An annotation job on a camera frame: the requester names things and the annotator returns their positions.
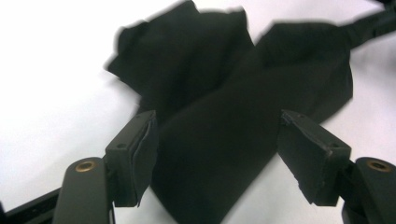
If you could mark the black shorts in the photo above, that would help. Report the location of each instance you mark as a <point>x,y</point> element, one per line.
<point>218,124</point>

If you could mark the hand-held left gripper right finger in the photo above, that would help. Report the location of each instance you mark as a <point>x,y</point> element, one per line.
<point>314,158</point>

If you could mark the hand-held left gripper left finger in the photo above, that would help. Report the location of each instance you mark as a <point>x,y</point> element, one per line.
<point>130,155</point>

